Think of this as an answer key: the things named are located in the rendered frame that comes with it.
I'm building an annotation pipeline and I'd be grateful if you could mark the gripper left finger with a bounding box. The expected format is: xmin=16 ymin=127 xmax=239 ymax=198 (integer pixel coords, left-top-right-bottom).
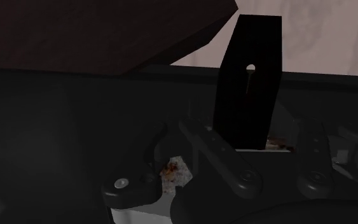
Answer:
xmin=101 ymin=118 xmax=264 ymax=210

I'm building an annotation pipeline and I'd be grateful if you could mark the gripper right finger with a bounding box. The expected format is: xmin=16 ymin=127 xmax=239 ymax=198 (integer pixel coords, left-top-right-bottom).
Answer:
xmin=296 ymin=119 xmax=358 ymax=200

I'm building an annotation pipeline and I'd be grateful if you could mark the dark brown wooden furniture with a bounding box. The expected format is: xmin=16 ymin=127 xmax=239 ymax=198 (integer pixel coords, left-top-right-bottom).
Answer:
xmin=0 ymin=0 xmax=239 ymax=77

